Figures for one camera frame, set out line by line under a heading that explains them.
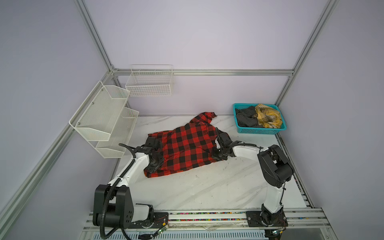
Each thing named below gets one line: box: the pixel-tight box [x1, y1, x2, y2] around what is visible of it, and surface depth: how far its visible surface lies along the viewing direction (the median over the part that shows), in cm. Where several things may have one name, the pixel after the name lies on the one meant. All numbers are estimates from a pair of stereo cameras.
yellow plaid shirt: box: [253, 103, 283, 129], surface depth 107 cm
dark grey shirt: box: [235, 106, 263, 128], surface depth 110 cm
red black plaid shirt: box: [144, 111, 220, 178], surface depth 106 cm
